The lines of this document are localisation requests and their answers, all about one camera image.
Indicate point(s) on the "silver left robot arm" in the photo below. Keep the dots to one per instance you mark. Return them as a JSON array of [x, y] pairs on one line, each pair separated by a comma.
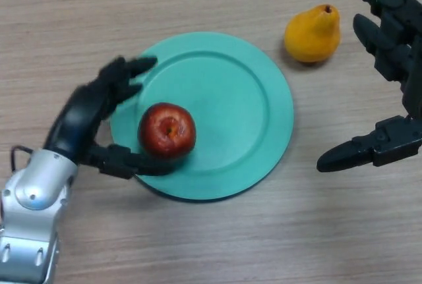
[[31, 208]]

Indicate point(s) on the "yellow pear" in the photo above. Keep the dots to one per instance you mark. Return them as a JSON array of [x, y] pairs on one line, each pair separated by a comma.
[[311, 37]]

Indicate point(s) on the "red apple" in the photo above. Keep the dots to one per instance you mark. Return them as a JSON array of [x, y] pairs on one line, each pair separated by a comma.
[[167, 130]]

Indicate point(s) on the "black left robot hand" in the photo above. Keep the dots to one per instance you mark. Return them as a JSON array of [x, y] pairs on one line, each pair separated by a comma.
[[85, 116]]

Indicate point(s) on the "green round plate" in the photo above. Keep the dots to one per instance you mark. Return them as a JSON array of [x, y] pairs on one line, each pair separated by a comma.
[[224, 116]]

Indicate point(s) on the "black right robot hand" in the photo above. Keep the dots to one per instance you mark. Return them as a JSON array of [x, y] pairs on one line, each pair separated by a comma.
[[392, 53]]

